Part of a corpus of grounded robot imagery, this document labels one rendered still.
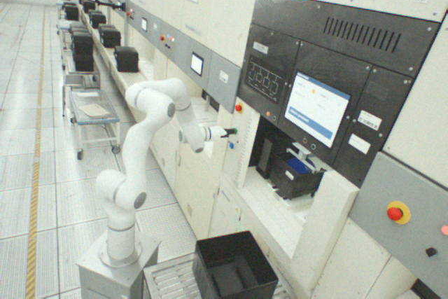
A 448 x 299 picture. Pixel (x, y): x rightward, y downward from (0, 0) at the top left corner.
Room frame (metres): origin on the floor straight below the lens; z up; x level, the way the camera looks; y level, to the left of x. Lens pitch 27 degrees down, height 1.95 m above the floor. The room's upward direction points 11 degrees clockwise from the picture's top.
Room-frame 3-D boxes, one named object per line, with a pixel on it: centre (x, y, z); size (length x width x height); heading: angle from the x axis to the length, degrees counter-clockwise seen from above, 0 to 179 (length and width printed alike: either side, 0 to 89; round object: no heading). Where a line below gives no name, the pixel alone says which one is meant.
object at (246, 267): (0.87, -0.14, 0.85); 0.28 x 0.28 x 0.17; 27
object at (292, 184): (1.48, -0.46, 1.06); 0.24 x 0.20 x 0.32; 33
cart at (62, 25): (5.72, 3.29, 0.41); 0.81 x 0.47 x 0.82; 33
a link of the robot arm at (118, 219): (0.97, 0.41, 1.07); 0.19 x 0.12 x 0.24; 65
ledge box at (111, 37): (4.58, 2.02, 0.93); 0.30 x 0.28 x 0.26; 35
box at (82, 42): (4.27, 2.30, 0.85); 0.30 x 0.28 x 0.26; 31
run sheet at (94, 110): (2.94, 1.51, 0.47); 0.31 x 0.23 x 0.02; 54
